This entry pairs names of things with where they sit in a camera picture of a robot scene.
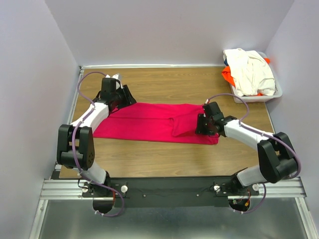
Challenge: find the pink t shirt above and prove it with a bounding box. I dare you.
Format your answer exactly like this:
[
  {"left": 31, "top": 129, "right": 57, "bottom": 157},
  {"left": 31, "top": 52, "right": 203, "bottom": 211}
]
[{"left": 93, "top": 103, "right": 219, "bottom": 145}]

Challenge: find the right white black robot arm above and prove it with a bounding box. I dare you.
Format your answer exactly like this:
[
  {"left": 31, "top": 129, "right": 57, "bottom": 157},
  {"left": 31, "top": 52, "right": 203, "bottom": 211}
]
[{"left": 195, "top": 102, "right": 301, "bottom": 195}]

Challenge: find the white laundry basket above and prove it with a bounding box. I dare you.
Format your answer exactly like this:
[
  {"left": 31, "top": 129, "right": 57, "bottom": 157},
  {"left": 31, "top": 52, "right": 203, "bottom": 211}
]
[{"left": 229, "top": 51, "right": 283, "bottom": 104}]

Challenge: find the orange t shirt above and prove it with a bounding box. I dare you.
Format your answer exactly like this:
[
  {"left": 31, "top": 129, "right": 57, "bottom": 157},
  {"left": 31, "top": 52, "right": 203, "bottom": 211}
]
[{"left": 221, "top": 58, "right": 270, "bottom": 96}]

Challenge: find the white t shirt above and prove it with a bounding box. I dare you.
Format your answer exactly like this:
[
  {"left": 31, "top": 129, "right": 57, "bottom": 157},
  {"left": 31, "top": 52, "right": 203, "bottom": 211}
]
[{"left": 223, "top": 48, "right": 276, "bottom": 97}]

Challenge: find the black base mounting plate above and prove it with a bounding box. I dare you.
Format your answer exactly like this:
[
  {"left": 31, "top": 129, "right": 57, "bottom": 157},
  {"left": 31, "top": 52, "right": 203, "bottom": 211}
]
[{"left": 82, "top": 176, "right": 259, "bottom": 213}]

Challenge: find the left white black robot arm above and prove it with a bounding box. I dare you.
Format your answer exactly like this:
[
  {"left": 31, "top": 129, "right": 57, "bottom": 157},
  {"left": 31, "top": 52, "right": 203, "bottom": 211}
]
[{"left": 57, "top": 74, "right": 136, "bottom": 197}]

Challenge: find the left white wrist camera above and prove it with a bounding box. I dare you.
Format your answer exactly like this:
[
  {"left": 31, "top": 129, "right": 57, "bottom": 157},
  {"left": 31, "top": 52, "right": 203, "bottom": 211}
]
[{"left": 112, "top": 73, "right": 123, "bottom": 88}]

